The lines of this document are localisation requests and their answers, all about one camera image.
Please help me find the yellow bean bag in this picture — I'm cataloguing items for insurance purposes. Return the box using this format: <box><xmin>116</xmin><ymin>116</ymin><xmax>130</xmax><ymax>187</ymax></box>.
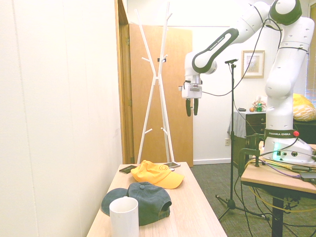
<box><xmin>292</xmin><ymin>93</ymin><xmax>316</xmax><ymax>121</ymax></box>

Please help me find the grey draped cloth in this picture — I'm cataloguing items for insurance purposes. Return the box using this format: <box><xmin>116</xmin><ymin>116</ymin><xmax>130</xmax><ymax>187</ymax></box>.
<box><xmin>227</xmin><ymin>110</ymin><xmax>248</xmax><ymax>138</ymax></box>

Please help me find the black box with cables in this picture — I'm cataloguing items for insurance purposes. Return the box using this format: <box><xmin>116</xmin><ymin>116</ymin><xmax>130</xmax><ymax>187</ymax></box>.
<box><xmin>300</xmin><ymin>172</ymin><xmax>316</xmax><ymax>183</ymax></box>

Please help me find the black tripod stand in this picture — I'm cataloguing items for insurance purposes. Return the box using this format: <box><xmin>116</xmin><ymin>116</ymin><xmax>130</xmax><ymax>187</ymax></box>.
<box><xmin>215</xmin><ymin>63</ymin><xmax>270</xmax><ymax>222</ymax></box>

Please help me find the dark blue baseball cap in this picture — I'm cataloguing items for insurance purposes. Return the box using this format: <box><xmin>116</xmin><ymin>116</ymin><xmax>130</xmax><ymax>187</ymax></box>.
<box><xmin>101</xmin><ymin>182</ymin><xmax>173</xmax><ymax>227</ymax></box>

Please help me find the black wallet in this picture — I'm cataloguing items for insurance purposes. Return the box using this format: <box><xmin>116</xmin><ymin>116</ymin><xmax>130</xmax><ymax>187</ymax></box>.
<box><xmin>119</xmin><ymin>164</ymin><xmax>137</xmax><ymax>174</ymax></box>

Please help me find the brown wooden door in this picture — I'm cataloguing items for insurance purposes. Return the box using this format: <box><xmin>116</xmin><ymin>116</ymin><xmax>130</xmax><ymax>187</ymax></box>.
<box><xmin>128</xmin><ymin>24</ymin><xmax>194</xmax><ymax>167</ymax></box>

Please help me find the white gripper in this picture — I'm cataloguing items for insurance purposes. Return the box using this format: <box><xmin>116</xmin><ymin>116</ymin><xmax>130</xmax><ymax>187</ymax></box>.
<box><xmin>181</xmin><ymin>83</ymin><xmax>204</xmax><ymax>118</ymax></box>

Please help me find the framed wall picture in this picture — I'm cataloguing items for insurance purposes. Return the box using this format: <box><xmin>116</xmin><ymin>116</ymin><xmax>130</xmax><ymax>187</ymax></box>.
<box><xmin>241</xmin><ymin>50</ymin><xmax>266</xmax><ymax>79</ymax></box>

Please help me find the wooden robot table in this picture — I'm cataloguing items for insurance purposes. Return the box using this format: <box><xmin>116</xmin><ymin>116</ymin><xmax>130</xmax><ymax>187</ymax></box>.
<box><xmin>240</xmin><ymin>143</ymin><xmax>316</xmax><ymax>237</ymax></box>

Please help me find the white smartphone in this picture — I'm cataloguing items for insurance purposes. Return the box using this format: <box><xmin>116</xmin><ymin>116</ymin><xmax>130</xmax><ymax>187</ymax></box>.
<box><xmin>161</xmin><ymin>161</ymin><xmax>181</xmax><ymax>169</ymax></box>

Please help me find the white wooden coat rack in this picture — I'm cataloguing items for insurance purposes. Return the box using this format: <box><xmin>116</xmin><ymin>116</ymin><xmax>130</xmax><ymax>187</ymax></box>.
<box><xmin>134</xmin><ymin>1</ymin><xmax>177</xmax><ymax>164</ymax></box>

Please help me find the dark wooden dresser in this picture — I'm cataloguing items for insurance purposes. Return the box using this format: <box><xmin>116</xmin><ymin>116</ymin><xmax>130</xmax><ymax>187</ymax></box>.
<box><xmin>233</xmin><ymin>111</ymin><xmax>316</xmax><ymax>171</ymax></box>

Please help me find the brown wooden door frame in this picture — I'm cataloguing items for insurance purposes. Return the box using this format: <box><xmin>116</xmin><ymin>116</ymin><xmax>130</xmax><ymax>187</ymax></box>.
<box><xmin>115</xmin><ymin>0</ymin><xmax>135</xmax><ymax>164</ymax></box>

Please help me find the yellow baseball cap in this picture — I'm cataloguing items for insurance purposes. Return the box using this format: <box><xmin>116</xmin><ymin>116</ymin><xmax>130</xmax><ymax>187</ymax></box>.
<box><xmin>130</xmin><ymin>159</ymin><xmax>186</xmax><ymax>190</ymax></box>

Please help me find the black metal clamp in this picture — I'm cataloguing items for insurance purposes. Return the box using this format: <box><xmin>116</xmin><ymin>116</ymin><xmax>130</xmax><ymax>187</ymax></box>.
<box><xmin>238</xmin><ymin>134</ymin><xmax>263</xmax><ymax>177</ymax></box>

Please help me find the pale flower decoration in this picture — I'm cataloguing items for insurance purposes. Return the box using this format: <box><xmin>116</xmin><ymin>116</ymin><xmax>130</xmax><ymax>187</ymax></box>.
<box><xmin>252</xmin><ymin>95</ymin><xmax>267</xmax><ymax>112</ymax></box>

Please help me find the purple cable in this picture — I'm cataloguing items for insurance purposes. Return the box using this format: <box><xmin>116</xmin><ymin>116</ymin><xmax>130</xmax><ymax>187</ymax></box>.
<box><xmin>258</xmin><ymin>159</ymin><xmax>306</xmax><ymax>179</ymax></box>

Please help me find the yellow cable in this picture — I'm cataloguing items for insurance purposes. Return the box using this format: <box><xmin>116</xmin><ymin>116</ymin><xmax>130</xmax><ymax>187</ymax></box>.
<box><xmin>243</xmin><ymin>158</ymin><xmax>316</xmax><ymax>214</ymax></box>

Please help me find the white cylindrical mug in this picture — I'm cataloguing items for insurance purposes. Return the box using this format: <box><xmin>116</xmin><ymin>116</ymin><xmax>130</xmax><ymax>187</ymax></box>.
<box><xmin>109</xmin><ymin>197</ymin><xmax>140</xmax><ymax>237</ymax></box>

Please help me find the yellow white patterned pillow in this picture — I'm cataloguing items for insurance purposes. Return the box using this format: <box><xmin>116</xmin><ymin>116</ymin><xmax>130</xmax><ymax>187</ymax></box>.
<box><xmin>293</xmin><ymin>104</ymin><xmax>316</xmax><ymax>121</ymax></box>

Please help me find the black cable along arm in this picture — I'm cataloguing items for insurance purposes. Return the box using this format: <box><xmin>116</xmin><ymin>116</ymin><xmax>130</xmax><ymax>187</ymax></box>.
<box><xmin>201</xmin><ymin>4</ymin><xmax>309</xmax><ymax>97</ymax></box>

